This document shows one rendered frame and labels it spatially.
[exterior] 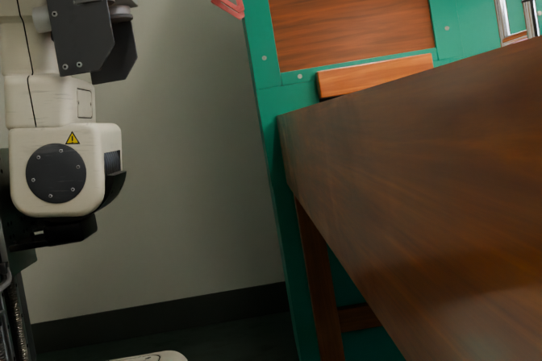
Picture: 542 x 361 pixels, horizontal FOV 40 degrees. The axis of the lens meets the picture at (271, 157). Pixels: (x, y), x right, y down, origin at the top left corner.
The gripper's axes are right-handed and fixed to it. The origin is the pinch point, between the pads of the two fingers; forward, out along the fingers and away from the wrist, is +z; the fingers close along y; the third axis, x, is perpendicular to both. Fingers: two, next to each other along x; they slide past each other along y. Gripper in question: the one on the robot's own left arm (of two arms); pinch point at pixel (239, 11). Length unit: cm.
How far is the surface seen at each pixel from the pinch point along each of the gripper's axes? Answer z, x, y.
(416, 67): 34, -31, 29
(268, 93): 17.1, 4.0, 35.1
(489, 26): 38, -54, 36
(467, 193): 28, 7, -133
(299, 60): 14.8, -8.1, 36.5
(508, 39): 38, -41, -9
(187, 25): -25, 10, 130
